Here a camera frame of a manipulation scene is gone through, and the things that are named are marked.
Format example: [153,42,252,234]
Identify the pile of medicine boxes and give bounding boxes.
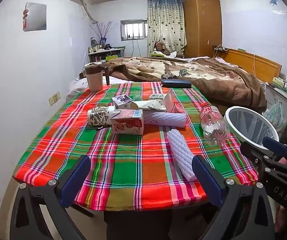
[272,76,287,98]

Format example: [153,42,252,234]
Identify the brown teddy bear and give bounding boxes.
[154,41,171,56]

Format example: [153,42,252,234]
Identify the red green plaid tablecloth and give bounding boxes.
[12,81,259,212]

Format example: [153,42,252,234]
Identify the cluttered shelf desk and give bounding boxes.
[88,37,125,62]

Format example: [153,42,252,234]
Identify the crushed white carton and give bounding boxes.
[131,100,167,112]

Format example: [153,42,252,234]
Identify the white yogurt tub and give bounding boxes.
[149,90,176,113]

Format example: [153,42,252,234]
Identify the pink packet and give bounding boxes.
[172,102,187,114]

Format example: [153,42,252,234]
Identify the wooden headboard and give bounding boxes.
[215,48,282,83]

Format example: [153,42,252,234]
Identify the white foam fruit net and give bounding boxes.
[143,110,187,128]
[167,129,199,182]

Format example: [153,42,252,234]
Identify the dark blue glasses case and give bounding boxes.
[161,79,192,89]

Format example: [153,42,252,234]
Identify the wrapped air conditioner pipe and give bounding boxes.
[80,0,97,23]

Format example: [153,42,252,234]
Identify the beige wall socket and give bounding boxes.
[49,93,61,106]

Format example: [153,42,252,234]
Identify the red hanging ornament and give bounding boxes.
[22,8,29,30]

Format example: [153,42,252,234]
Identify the barred window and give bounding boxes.
[121,19,148,41]

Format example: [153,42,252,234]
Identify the white bed sheet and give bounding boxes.
[67,76,120,98]

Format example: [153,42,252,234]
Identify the blue flower wall decal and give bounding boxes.
[270,0,287,14]

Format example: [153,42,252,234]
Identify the clear plastic bottle red label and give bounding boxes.
[200,102,231,147]

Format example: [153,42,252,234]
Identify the heart print curtain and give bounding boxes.
[147,0,187,57]

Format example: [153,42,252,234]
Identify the white round waste bin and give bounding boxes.
[224,106,279,151]

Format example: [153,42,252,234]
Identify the hanging plastic bag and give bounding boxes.
[262,101,286,132]

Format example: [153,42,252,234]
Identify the brown patterned blanket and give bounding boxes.
[106,56,267,113]

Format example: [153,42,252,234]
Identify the red drink carton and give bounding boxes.
[110,109,144,135]

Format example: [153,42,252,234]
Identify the patterned paper cup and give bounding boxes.
[87,106,116,127]

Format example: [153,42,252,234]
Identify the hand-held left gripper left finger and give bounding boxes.
[10,155,91,240]

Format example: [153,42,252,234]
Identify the purple milk carton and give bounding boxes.
[111,94,134,109]

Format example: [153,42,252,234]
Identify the grey nightstand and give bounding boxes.
[265,81,287,130]

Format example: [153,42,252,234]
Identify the purple dried branches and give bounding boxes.
[90,21,118,38]

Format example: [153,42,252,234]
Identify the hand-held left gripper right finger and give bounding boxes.
[192,155,275,240]

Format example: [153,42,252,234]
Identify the wooden wardrobe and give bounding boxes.
[183,0,222,58]

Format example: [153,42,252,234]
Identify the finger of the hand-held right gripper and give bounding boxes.
[262,137,287,167]
[240,141,287,178]

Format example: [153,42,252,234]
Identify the beige brown tumbler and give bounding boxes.
[84,61,110,92]

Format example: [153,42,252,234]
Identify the shiny wall sheet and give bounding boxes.
[24,2,47,32]

